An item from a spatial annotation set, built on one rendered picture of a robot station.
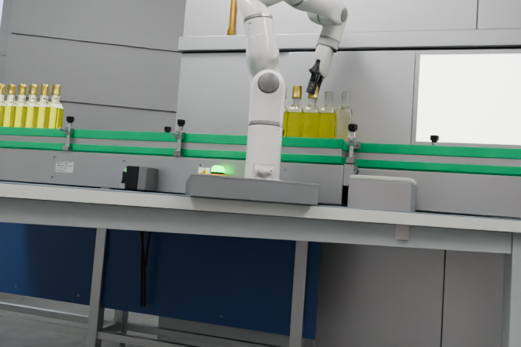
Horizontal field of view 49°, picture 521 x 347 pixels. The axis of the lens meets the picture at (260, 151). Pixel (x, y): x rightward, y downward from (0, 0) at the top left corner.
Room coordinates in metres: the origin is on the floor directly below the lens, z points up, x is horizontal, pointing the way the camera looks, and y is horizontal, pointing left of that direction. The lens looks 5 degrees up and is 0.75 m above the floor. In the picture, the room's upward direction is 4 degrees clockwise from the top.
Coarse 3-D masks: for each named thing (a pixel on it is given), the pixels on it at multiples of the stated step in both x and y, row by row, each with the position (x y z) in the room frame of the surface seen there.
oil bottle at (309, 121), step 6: (306, 108) 1.97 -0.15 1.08; (312, 108) 1.97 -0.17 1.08; (318, 108) 1.97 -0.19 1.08; (306, 114) 1.97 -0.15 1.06; (312, 114) 1.96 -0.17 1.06; (318, 114) 1.97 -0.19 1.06; (306, 120) 1.97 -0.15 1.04; (312, 120) 1.96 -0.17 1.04; (306, 126) 1.97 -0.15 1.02; (312, 126) 1.96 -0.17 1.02; (306, 132) 1.97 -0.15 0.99; (312, 132) 1.96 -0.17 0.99
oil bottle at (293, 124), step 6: (288, 108) 1.99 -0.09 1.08; (294, 108) 1.99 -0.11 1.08; (300, 108) 1.98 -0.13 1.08; (288, 114) 1.99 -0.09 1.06; (294, 114) 1.98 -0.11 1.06; (300, 114) 1.98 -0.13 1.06; (288, 120) 1.99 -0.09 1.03; (294, 120) 1.98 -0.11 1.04; (300, 120) 1.98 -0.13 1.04; (288, 126) 1.99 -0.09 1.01; (294, 126) 1.98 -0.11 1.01; (300, 126) 1.98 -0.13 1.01; (288, 132) 1.99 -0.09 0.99; (294, 132) 1.98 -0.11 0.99; (300, 132) 1.98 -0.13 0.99
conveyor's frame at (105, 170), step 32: (0, 160) 2.23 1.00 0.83; (32, 160) 2.18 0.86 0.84; (64, 160) 2.14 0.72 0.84; (96, 160) 2.09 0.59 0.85; (128, 160) 2.05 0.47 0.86; (160, 160) 2.01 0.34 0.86; (192, 160) 1.97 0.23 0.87; (224, 160) 1.93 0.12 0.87; (320, 192) 1.82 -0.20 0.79; (416, 192) 1.82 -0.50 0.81; (448, 192) 1.79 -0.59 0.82; (480, 192) 1.76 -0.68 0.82; (512, 192) 1.73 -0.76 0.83
